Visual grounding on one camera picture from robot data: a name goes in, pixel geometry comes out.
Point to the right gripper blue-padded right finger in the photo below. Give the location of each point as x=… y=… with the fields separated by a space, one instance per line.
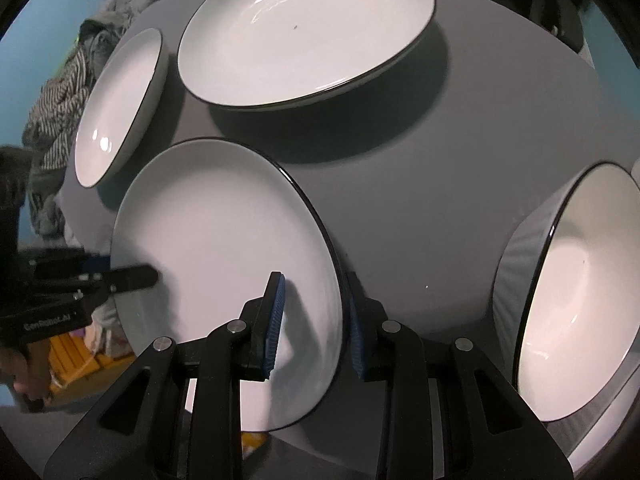
x=367 y=316

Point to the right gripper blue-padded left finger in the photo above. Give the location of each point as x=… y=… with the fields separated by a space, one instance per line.
x=263 y=317

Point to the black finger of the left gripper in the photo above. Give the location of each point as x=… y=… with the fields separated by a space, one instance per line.
x=130 y=278

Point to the white plate black rim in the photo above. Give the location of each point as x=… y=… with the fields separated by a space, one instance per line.
x=215 y=219

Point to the white ribbed bowl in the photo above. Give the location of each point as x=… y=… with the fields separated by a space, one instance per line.
x=565 y=299

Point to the person's left hand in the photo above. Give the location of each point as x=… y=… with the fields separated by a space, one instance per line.
x=31 y=374

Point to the small white plate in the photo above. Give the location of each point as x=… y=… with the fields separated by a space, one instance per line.
x=120 y=107

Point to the large white plate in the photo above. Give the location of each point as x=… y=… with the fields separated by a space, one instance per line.
x=259 y=54

